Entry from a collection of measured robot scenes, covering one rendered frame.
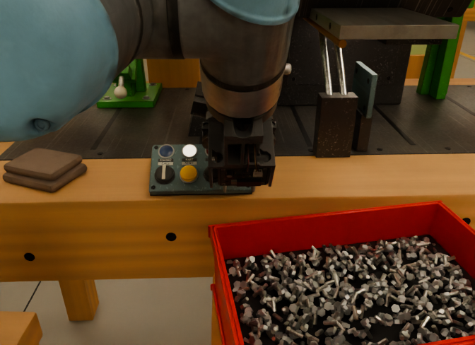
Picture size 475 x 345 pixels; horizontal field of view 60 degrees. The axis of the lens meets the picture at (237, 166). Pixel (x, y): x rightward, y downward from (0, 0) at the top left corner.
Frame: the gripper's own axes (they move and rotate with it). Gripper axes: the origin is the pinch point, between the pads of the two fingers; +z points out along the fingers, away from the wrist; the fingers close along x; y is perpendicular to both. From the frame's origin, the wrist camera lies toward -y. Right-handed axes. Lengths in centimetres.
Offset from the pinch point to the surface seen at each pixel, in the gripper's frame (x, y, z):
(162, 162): -10.9, -2.2, 2.3
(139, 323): -34, 7, 111
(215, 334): -3.2, 21.8, 2.6
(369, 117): 22.8, -12.1, 5.8
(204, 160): -4.8, -2.3, 2.3
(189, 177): -6.9, 0.9, 1.2
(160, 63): -19, -49, 33
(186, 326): -17, 9, 109
